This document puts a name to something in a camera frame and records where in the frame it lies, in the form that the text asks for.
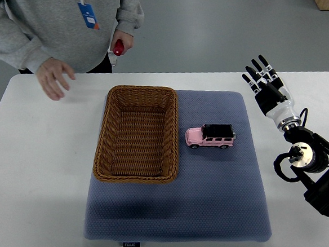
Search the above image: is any grey sweatshirt person torso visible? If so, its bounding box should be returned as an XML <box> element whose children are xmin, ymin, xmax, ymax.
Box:
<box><xmin>0</xmin><ymin>0</ymin><xmax>144</xmax><ymax>73</ymax></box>

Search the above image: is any black mat label tag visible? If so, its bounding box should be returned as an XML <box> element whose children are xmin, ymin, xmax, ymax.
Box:
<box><xmin>123</xmin><ymin>242</ymin><xmax>141</xmax><ymax>247</ymax></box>

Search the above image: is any blue-grey padded mat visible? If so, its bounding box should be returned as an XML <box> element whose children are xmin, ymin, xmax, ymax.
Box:
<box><xmin>84</xmin><ymin>90</ymin><xmax>272</xmax><ymax>242</ymax></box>

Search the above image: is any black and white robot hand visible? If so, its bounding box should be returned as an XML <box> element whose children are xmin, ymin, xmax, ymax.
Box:
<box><xmin>242</xmin><ymin>55</ymin><xmax>302</xmax><ymax>132</ymax></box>

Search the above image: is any person's right hand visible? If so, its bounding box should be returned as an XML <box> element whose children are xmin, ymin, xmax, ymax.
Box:
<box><xmin>35</xmin><ymin>58</ymin><xmax>75</xmax><ymax>101</ymax></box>

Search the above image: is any brown wicker basket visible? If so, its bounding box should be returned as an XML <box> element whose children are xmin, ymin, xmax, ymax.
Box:
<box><xmin>92</xmin><ymin>85</ymin><xmax>179</xmax><ymax>184</ymax></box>

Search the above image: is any pink toy car black roof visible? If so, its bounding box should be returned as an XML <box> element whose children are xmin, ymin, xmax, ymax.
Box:
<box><xmin>185</xmin><ymin>124</ymin><xmax>237</xmax><ymax>149</ymax></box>

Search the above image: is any person's left hand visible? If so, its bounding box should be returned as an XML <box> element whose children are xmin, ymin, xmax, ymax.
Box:
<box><xmin>110</xmin><ymin>30</ymin><xmax>134</xmax><ymax>56</ymax></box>

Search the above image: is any blue ID badge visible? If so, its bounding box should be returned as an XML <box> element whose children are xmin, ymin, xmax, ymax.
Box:
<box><xmin>77</xmin><ymin>3</ymin><xmax>100</xmax><ymax>30</ymax></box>

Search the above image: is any red handheld device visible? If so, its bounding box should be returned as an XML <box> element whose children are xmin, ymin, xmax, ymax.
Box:
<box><xmin>113</xmin><ymin>39</ymin><xmax>124</xmax><ymax>56</ymax></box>

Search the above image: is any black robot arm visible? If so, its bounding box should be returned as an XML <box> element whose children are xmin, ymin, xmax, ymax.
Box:
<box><xmin>273</xmin><ymin>103</ymin><xmax>329</xmax><ymax>217</ymax></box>

